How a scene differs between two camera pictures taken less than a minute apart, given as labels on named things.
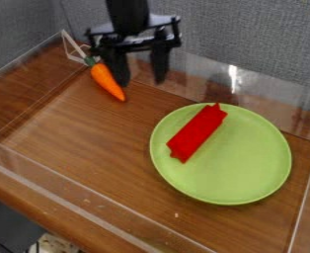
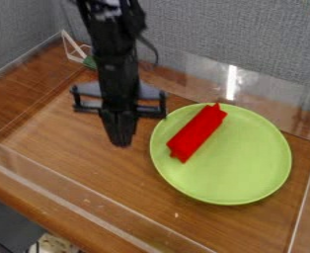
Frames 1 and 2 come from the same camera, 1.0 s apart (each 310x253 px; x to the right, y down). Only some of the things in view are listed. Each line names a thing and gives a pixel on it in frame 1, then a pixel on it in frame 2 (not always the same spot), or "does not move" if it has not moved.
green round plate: x=240 y=164 does not move
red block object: x=193 y=132 does not move
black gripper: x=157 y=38 to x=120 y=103
